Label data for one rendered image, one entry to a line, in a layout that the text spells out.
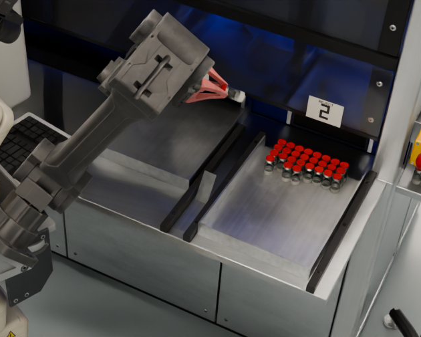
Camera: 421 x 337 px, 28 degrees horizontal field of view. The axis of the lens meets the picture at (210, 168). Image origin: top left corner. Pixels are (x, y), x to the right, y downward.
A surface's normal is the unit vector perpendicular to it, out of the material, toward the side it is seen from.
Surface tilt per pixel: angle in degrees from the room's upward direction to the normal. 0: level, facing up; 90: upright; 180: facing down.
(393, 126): 90
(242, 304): 90
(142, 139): 0
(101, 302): 0
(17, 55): 90
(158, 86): 46
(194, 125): 0
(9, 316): 8
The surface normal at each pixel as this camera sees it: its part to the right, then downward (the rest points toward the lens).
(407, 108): -0.45, 0.58
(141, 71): 0.29, -0.06
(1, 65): 0.80, 0.44
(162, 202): 0.06, -0.74
